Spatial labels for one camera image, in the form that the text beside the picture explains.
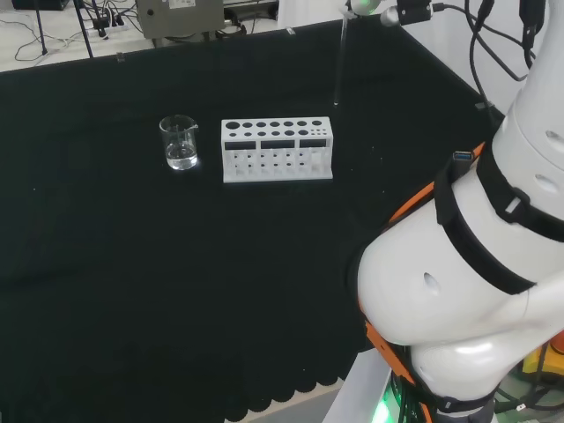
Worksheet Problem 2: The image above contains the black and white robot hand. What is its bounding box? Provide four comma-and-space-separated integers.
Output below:
339, 0, 380, 18

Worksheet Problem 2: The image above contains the white test tube rack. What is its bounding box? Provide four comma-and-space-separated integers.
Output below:
220, 115, 335, 184

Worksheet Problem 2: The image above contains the grey metal box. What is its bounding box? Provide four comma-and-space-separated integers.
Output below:
135, 0, 226, 40

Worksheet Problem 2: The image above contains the clear glass beaker with water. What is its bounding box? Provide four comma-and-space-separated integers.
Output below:
159, 115, 200, 172

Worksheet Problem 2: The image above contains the white power strip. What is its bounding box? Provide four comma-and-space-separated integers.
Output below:
86, 16, 130, 33

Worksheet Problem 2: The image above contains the black tripod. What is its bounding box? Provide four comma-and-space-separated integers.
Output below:
33, 0, 50, 57
71, 0, 96, 60

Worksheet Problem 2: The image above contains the black bench cloth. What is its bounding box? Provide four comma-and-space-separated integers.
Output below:
0, 19, 506, 423

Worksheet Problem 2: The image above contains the yellow stop button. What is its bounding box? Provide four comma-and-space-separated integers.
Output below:
522, 329, 564, 378

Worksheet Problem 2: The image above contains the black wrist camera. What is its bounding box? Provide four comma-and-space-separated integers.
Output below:
380, 0, 434, 28

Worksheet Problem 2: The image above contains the black camera cable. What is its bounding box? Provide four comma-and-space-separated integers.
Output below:
431, 0, 530, 133

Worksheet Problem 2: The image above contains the white cable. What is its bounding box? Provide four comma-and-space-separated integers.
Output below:
14, 11, 92, 63

